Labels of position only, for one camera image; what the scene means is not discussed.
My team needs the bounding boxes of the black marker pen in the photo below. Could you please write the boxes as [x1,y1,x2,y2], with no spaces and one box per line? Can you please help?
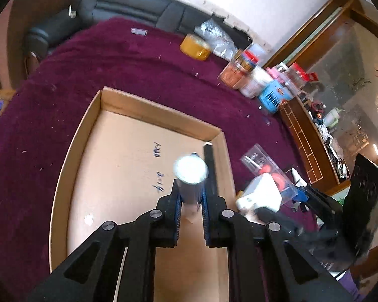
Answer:
[203,142,218,196]

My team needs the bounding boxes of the white power adapter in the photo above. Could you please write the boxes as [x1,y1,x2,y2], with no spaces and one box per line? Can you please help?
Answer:
[235,173,282,215]

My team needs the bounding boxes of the wooden glass cabinet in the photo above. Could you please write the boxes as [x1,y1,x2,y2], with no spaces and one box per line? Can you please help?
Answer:
[266,0,378,168]

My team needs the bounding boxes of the white plastic jar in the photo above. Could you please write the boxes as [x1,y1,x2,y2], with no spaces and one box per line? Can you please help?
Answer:
[240,67,273,99]

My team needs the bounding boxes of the clear package red item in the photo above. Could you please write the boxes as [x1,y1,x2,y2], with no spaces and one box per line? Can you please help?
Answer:
[241,144,297,205]

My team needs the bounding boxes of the small white dropper bottle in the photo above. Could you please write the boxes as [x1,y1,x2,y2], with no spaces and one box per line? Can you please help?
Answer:
[291,168,308,187]

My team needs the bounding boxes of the black leather sofa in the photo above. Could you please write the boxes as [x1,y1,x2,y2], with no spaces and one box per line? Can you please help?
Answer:
[24,0,252,60]

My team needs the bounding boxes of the maroon velvet tablecloth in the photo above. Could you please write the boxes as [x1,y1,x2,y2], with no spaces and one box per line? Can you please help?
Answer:
[0,18,306,301]

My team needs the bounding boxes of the small metal clip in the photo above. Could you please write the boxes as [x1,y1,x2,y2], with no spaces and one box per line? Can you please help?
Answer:
[131,28,148,36]

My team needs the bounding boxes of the blue cartoon label jar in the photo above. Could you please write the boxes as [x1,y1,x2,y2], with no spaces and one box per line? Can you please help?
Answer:
[258,79,300,114]

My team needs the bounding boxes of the shallow cardboard box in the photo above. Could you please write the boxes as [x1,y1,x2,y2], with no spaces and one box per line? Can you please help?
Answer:
[49,87,235,301]

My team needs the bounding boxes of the clear plastic bag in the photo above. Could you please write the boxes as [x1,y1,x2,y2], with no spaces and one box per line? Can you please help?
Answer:
[194,18,238,61]

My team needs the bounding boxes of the white cylinder tube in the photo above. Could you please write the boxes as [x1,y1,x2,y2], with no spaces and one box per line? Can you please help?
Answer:
[173,154,209,205]

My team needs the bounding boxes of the brown pink armchair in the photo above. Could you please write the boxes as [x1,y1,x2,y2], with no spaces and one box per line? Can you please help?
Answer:
[0,0,73,89]

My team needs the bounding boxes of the red lid gold can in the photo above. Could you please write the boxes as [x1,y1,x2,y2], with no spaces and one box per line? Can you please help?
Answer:
[233,50,259,73]

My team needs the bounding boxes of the yellow tape roll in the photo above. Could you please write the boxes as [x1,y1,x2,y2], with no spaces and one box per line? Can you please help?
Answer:
[179,34,211,61]

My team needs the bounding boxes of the orange label jar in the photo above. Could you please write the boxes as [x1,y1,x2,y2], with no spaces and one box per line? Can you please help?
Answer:
[219,59,255,90]

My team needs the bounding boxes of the red lid clear jar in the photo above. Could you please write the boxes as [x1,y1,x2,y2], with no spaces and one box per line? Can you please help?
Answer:
[282,63,315,95]

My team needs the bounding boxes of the brown wooden sideboard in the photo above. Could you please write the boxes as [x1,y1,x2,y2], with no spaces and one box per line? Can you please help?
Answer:
[279,97,350,196]

